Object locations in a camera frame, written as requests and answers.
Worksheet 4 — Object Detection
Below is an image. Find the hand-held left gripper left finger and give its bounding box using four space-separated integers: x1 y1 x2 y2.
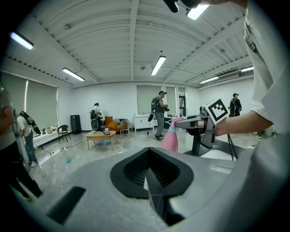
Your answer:
31 147 169 232

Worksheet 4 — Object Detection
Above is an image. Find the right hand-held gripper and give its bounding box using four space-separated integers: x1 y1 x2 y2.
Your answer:
175 98 229 143

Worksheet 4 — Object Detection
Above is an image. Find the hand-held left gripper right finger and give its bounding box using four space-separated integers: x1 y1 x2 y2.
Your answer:
148 147 237 227

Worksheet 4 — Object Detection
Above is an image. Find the pink spray bottle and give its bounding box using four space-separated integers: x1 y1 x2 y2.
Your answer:
161 117 190 153

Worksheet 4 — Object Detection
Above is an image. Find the person's right forearm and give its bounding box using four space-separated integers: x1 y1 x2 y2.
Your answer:
214 110 274 137

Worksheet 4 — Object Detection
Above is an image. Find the grey roller blind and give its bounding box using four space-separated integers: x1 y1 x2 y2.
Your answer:
165 85 177 114
26 79 59 131
0 72 29 116
136 85 162 115

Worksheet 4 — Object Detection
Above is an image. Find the white sideboard cabinet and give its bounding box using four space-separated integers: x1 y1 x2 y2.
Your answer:
133 114 159 133

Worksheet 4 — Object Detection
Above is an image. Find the black tripod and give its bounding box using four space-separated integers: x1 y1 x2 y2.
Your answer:
227 133 238 161

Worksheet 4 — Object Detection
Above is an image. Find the small wooden stool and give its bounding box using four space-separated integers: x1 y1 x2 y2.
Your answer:
119 127 131 139

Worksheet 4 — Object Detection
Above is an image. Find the wooden coffee table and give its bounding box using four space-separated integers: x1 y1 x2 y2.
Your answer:
85 130 117 150

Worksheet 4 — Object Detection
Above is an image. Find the orange sofa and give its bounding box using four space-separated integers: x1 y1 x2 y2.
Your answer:
104 116 131 134

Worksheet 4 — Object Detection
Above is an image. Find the black cabinet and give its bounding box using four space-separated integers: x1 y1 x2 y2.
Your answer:
70 115 82 135

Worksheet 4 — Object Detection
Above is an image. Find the black chair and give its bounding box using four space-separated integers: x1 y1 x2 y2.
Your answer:
57 125 72 144

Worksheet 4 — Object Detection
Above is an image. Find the low white table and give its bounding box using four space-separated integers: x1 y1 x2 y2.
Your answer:
33 130 60 148

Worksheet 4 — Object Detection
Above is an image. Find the person's white shirt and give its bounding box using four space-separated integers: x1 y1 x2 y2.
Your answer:
244 0 290 143

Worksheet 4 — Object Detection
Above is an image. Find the black head-worn camera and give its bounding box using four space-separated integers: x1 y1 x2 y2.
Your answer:
163 0 201 13

